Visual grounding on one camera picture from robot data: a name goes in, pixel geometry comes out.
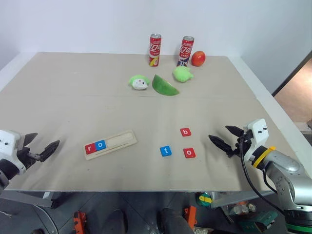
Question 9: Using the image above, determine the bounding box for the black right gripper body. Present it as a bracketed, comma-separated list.
[229, 130, 254, 158]

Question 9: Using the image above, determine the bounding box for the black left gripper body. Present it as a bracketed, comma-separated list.
[15, 138, 41, 169]

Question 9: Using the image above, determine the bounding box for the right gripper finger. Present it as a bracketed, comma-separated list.
[208, 135, 236, 155]
[225, 125, 245, 137]

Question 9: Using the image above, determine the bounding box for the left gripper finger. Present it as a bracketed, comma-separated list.
[23, 133, 39, 147]
[36, 139, 60, 162]

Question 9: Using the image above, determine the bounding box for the red letter tile o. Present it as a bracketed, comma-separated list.
[183, 148, 197, 159]

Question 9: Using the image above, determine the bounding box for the blue letter tile t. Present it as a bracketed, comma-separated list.
[159, 145, 173, 157]

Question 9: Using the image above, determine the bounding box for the wooden letter tray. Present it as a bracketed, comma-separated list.
[84, 129, 138, 161]

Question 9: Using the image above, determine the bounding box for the green yellow tool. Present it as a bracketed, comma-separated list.
[197, 192, 213, 208]

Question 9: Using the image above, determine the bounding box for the beige table cover sheet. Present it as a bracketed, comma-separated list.
[0, 51, 258, 99]
[0, 94, 300, 193]

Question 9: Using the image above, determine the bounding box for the orange clamp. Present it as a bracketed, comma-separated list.
[184, 206, 197, 230]
[73, 211, 87, 234]

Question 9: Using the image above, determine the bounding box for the red tomato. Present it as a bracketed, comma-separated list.
[191, 50, 207, 67]

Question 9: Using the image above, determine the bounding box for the green melon slice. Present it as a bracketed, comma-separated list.
[152, 74, 180, 97]

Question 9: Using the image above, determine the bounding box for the green box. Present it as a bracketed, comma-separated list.
[240, 211, 279, 231]

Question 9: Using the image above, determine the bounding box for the red soda can blue base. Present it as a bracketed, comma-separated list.
[176, 36, 195, 68]

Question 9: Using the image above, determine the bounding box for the green plush toy white face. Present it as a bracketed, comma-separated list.
[128, 74, 150, 91]

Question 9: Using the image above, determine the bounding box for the red soda can yellow stripe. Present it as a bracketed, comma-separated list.
[148, 33, 162, 67]

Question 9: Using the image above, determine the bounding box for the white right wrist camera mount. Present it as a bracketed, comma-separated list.
[243, 118, 269, 163]

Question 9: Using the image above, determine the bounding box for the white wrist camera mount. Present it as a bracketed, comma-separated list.
[0, 130, 27, 175]
[243, 118, 269, 163]

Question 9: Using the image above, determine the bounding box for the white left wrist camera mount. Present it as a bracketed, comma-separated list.
[0, 130, 27, 175]

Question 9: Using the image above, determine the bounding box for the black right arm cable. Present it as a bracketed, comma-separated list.
[239, 137, 287, 216]

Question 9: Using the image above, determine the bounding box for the yellow cable tie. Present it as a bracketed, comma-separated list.
[253, 146, 277, 168]

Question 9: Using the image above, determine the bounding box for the grey metal table frame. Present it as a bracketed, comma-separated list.
[0, 191, 59, 209]

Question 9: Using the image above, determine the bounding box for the silver metal bracket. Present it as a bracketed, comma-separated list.
[211, 191, 276, 208]

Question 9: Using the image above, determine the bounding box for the dark door frame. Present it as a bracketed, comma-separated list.
[272, 50, 312, 97]

